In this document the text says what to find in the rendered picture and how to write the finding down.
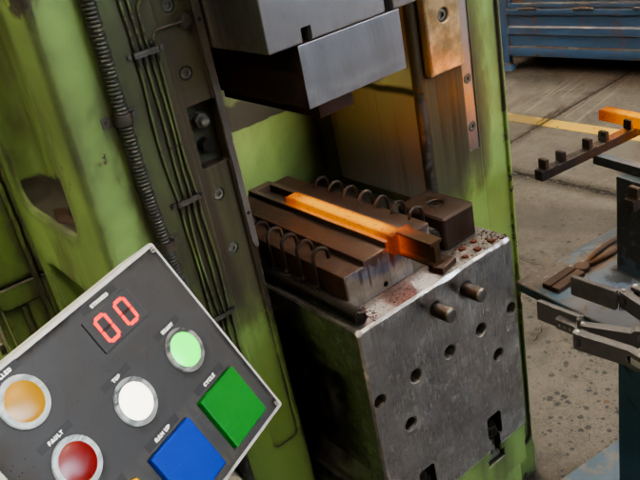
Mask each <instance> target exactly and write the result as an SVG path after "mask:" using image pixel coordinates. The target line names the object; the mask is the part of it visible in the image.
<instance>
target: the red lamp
mask: <svg viewBox="0 0 640 480"><path fill-rule="evenodd" d="M97 465H98V460H97V455H96V453H95V451H94V449H93V448H92V447H91V446H90V445H89V444H87V443H86V442H83V441H72V442H70V443H68V444H67V445H66V446H65V447H64V448H62V450H61V452H60V454H59V458H58V466H59V469H60V472H61V474H62V475H63V477H64V478H65V479H67V480H90V479H91V478H92V476H93V475H94V474H95V472H96V470H97Z"/></svg>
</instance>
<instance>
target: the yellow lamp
mask: <svg viewBox="0 0 640 480"><path fill-rule="evenodd" d="M3 402H4V408H5V410H6V412H7V414H8V415H9V416H10V417H11V418H12V419H14V420H15V421H18V422H21V423H28V422H32V421H34V420H36V419H37V418H39V417H40V415H41V414H42V413H43V411H44V409H45V406H46V399H45V395H44V392H43V391H42V390H41V389H40V387H38V386H37V385H36V384H35V383H33V382H31V381H28V380H20V381H16V382H14V383H12V384H11V385H10V386H9V387H8V388H7V390H6V391H5V394H4V401H3Z"/></svg>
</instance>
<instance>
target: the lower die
mask: <svg viewBox="0 0 640 480"><path fill-rule="evenodd" d="M268 185H273V186H275V187H277V188H280V189H283V190H288V191H290V192H293V193H295V192H300V193H303V194H306V195H308V196H311V197H313V198H316V199H319V200H322V201H325V202H327V203H330V204H333V205H335V206H338V207H341V208H343V209H346V210H351V211H354V212H356V213H359V214H362V215H365V216H368V217H370V218H372V219H375V220H378V221H381V222H384V223H387V224H389V225H392V226H395V227H397V228H401V227H403V226H404V225H406V224H407V225H410V226H411V227H412V228H414V229H417V230H420V231H423V232H426V233H429V225H428V223H427V222H424V221H421V220H418V219H415V218H412V217H411V220H408V216H407V215H404V214H401V213H398V212H395V211H394V212H393V214H390V210H387V209H384V208H381V207H378V206H376V209H374V208H373V204H370V203H367V202H364V201H361V203H360V204H358V203H357V199H355V198H352V197H349V196H347V195H345V196H346V198H342V194H341V193H338V192H335V191H332V190H331V191H330V193H328V190H327V189H324V188H321V187H318V186H316V189H314V188H313V184H310V183H307V182H304V181H301V180H298V179H295V178H292V177H289V176H286V177H284V178H282V179H279V180H277V181H275V182H271V181H268V182H266V183H264V184H262V185H259V186H257V187H255V188H253V189H251V190H248V192H249V195H248V199H249V203H250V210H251V214H252V216H253V217H254V219H255V222H257V221H259V220H264V221H266V222H267V223H268V224H269V227H270V228H271V227H274V226H277V227H279V228H281V229H282V231H283V234H286V233H288V232H293V233H294V234H295V235H296V236H297V239H298V242H299V241H301V240H303V239H309V240H311V242H312V244H313V247H314V249H313V250H310V245H309V244H308V243H304V244H302V245H301V246H300V248H299V256H300V261H301V265H302V270H303V273H304V276H305V277H306V281H308V283H310V284H312V285H314V286H316V283H315V278H314V273H313V269H312V264H311V260H310V258H311V254H312V252H313V251H314V250H315V249H316V248H317V247H319V246H325V247H327V248H328V250H329V252H330V258H329V259H327V255H326V253H325V251H324V250H320V251H318V252H316V254H315V257H314V260H315V265H316V268H317V273H318V278H319V282H320V284H321V286H322V289H323V290H325V291H327V292H329V293H331V294H333V295H335V296H337V297H339V298H341V299H343V300H345V301H347V302H349V303H351V304H353V305H354V306H356V307H359V306H360V305H362V304H364V303H365V302H367V301H368V300H370V299H371V298H372V297H374V296H375V295H377V294H379V293H380V292H382V291H384V290H386V289H387V288H389V287H391V286H392V285H394V284H395V283H397V282H399V281H400V280H402V279H403V278H405V277H407V276H408V275H410V274H411V273H413V272H415V271H416V270H419V269H420V268H422V267H423V266H425V265H423V264H421V263H418V262H416V261H413V260H411V259H409V258H407V257H404V256H401V255H399V252H398V253H396V254H395V255H394V254H391V253H390V252H389V246H388V240H386V239H384V238H381V237H378V236H376V235H373V234H371V233H368V232H365V231H363V230H359V229H357V228H354V227H351V226H349V225H346V224H343V223H341V222H338V221H335V220H333V219H330V218H328V217H326V216H323V215H320V214H318V213H315V212H313V211H310V210H306V209H303V208H300V207H298V206H295V205H293V204H291V203H288V202H285V201H283V200H280V199H277V198H275V197H272V196H269V195H267V194H265V193H262V192H260V191H258V190H260V189H262V188H264V187H266V186H268ZM255 229H256V233H257V237H258V241H259V246H258V248H259V251H260V254H261V255H262V259H263V260H264V261H265V262H268V263H270V256H269V252H268V248H267V244H266V240H265V236H266V232H267V230H266V227H265V225H264V224H259V225H258V226H257V227H256V228H255ZM281 238H282V237H280V233H279V231H278V230H273V231H272V232H271V233H270V235H269V240H270V247H271V252H272V256H273V260H274V262H275V264H276V266H277V267H278V268H279V269H281V270H285V266H284V262H283V258H282V253H281V250H280V240H281ZM283 245H284V250H285V254H286V258H287V262H288V266H289V269H290V273H292V275H294V276H296V277H298V278H300V273H299V269H298V265H297V261H296V256H295V247H296V245H295V242H294V239H293V237H292V236H288V237H287V238H286V239H285V240H284V243H283ZM386 281H388V285H387V286H386V287H384V283H385V282H386Z"/></svg>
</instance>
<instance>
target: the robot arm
mask: <svg viewBox="0 0 640 480"><path fill-rule="evenodd" d="M570 290H571V295H574V296H577V297H580V298H582V299H585V300H588V301H591V302H593V303H595V304H598V305H601V306H604V307H606V308H609V309H612V310H617V309H618V303H619V310H620V309H621V310H625V311H627V312H628V313H630V314H631V315H632V316H634V317H635V318H637V319H638V320H639V321H640V285H638V284H632V285H631V286H630V289H620V290H619V289H616V288H613V287H610V286H607V285H604V284H599V283H596V282H594V281H591V280H589V279H586V278H583V277H580V276H577V275H573V276H572V277H571V278H570ZM536 304H537V318H538V320H541V321H543V322H546V323H548V324H551V325H553V326H555V327H556V328H557V329H559V330H562V331H564V332H567V333H569V334H572V342H573V348H574V349H575V350H580V351H582V352H585V353H589V354H591V355H594V356H597V357H600V358H603V359H606V360H609V361H612V362H615V363H618V364H621V365H624V366H627V367H629V368H631V369H632V370H634V371H636V372H637V373H639V374H640V326H635V327H634V328H633V329H631V328H624V327H618V326H612V325H605V324H599V323H592V322H586V321H585V316H584V315H582V314H579V313H577V312H574V311H571V310H567V309H564V308H562V307H559V306H557V305H554V304H552V303H550V302H547V301H544V300H542V299H540V300H538V301H537V302H536Z"/></svg>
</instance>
